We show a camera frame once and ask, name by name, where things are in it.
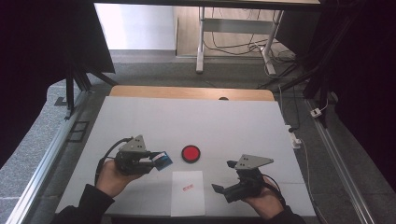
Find blue transparent stamp cap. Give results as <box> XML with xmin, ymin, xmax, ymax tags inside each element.
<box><xmin>155</xmin><ymin>152</ymin><xmax>174</xmax><ymax>172</ymax></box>

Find black floor cables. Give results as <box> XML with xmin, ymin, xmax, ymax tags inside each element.
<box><xmin>204</xmin><ymin>7</ymin><xmax>297</xmax><ymax>63</ymax></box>

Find person's left hand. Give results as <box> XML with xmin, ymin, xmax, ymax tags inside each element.
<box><xmin>95</xmin><ymin>158</ymin><xmax>144</xmax><ymax>199</ymax></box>

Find person's right hand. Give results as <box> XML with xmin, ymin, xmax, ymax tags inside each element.
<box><xmin>242</xmin><ymin>174</ymin><xmax>285</xmax><ymax>221</ymax></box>

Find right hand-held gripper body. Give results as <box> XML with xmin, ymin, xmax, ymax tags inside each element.
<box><xmin>223</xmin><ymin>153</ymin><xmax>276</xmax><ymax>203</ymax></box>

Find aluminium rail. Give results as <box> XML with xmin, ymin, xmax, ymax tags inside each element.
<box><xmin>305</xmin><ymin>98</ymin><xmax>377</xmax><ymax>224</ymax></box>
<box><xmin>5</xmin><ymin>90</ymin><xmax>92</xmax><ymax>224</ymax></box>

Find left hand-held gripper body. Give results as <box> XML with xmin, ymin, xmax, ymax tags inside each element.
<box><xmin>114</xmin><ymin>134</ymin><xmax>156</xmax><ymax>176</ymax></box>

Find black floor bracket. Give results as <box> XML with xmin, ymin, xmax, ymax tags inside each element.
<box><xmin>67</xmin><ymin>120</ymin><xmax>91</xmax><ymax>144</ymax></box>

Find round red ink pad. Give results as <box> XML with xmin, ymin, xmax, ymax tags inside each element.
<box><xmin>181</xmin><ymin>145</ymin><xmax>202</xmax><ymax>164</ymax></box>

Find white desk frame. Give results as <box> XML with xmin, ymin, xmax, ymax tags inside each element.
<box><xmin>195</xmin><ymin>6</ymin><xmax>285</xmax><ymax>77</ymax></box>

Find white paper sheet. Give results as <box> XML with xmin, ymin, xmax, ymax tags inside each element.
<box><xmin>170</xmin><ymin>170</ymin><xmax>206</xmax><ymax>217</ymax></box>

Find black metal stand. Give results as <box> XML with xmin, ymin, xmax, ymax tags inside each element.
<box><xmin>256</xmin><ymin>46</ymin><xmax>335</xmax><ymax>129</ymax></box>
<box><xmin>64</xmin><ymin>59</ymin><xmax>120</xmax><ymax>121</ymax></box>

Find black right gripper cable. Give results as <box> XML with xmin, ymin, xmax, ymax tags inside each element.
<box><xmin>262</xmin><ymin>174</ymin><xmax>287</xmax><ymax>208</ymax></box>

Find dark curtain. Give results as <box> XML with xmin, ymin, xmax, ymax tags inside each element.
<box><xmin>323</xmin><ymin>0</ymin><xmax>396</xmax><ymax>192</ymax></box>
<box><xmin>0</xmin><ymin>0</ymin><xmax>117</xmax><ymax>169</ymax></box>

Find white power cable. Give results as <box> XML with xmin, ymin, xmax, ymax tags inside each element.
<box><xmin>298</xmin><ymin>138</ymin><xmax>326</xmax><ymax>224</ymax></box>

